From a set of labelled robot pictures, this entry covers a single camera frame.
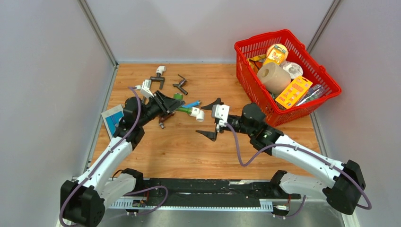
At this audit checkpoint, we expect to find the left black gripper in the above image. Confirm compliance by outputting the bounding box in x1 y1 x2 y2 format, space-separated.
138 90 185 127

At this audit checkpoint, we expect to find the white plastic elbow fitting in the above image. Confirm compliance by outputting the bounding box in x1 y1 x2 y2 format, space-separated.
189 107 205 122

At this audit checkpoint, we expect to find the blue faucet with white elbow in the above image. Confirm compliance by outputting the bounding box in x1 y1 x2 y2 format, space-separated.
182 100 201 108

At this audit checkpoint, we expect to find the red plastic shopping basket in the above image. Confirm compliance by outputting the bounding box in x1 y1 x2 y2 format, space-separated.
234 29 342 126

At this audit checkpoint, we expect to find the green plastic faucet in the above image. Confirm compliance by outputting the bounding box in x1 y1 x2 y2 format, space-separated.
173 93 192 115

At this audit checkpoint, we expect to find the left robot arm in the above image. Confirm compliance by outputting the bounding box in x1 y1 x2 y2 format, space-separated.
59 90 185 227

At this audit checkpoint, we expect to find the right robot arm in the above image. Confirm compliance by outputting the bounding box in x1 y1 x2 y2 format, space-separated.
197 98 373 215

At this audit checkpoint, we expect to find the long grey faucet white elbow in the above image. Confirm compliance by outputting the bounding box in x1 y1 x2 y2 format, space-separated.
142 65 166 102

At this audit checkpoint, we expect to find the brown plastic faucet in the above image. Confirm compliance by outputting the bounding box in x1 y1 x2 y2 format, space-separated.
158 113 175 129

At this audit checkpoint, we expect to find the small dark grey faucet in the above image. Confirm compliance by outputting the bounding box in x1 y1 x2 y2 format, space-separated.
172 74 188 95

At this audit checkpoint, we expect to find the blue white faucet box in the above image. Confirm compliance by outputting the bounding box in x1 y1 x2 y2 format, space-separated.
101 105 123 139

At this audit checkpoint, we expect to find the yellow snack bag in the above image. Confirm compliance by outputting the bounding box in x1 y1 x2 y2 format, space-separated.
246 54 266 73

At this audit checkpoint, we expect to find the brown paper roll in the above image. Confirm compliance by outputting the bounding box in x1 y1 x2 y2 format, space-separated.
257 62 291 95

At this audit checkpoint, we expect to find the orange blister card package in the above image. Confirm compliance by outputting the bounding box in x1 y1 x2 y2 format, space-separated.
275 76 313 110

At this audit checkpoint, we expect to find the orange sponge package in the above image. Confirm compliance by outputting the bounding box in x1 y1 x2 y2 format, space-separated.
262 44 286 66

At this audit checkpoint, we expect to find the yellow round sponge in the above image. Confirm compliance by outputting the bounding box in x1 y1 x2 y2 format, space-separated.
266 43 289 63

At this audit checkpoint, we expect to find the white wrapped paper roll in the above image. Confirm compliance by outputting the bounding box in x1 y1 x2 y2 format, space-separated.
279 61 304 80

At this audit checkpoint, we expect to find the clear pack of pens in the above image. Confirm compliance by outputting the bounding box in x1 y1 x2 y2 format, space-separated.
296 84 324 106

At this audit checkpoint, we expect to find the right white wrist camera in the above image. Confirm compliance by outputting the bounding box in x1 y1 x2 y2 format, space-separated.
211 105 230 126

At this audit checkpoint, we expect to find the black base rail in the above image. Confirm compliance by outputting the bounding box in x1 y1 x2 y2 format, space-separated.
131 178 301 208

